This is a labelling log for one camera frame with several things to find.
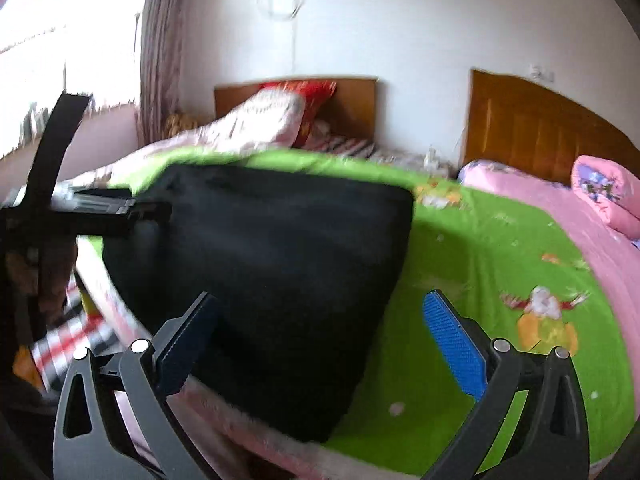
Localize black pants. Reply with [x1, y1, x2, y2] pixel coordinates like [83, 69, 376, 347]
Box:
[102, 164, 414, 442]

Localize person's left hand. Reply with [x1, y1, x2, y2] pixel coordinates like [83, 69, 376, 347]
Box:
[4, 240, 78, 328]

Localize green cartoon bed sheet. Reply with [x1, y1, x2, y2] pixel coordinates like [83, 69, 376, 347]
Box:
[107, 148, 639, 479]

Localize brown tiger pattern blanket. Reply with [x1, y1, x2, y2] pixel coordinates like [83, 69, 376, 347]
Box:
[164, 113, 198, 139]

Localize barred window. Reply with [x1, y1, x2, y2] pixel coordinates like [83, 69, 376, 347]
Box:
[1, 0, 145, 156]

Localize pink bed sheet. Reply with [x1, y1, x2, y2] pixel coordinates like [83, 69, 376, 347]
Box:
[456, 159, 640, 340]

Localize pink floral quilt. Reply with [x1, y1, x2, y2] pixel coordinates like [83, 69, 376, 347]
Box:
[59, 88, 306, 188]

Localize pink floral curtain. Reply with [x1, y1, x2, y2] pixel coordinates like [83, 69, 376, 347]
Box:
[138, 0, 186, 145]

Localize rolled pink quilt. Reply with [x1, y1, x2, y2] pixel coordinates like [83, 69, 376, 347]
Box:
[570, 155, 639, 240]

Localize red pillow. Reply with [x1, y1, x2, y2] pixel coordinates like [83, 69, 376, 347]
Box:
[259, 79, 337, 148]

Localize white power strip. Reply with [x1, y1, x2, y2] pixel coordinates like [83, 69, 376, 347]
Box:
[423, 146, 440, 171]

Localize bedside table with patterned cloth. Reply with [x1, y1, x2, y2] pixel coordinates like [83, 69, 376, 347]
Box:
[369, 148, 458, 179]

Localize small brown wooden headboard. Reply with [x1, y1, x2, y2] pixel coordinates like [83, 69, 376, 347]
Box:
[213, 76, 378, 140]

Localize red checkered bed sheet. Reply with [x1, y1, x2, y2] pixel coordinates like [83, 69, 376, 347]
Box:
[303, 136, 376, 159]

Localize large brown wooden headboard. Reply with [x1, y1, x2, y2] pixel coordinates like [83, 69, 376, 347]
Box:
[461, 70, 639, 185]

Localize white wall socket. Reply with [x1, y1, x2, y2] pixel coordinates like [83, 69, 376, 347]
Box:
[528, 64, 554, 84]

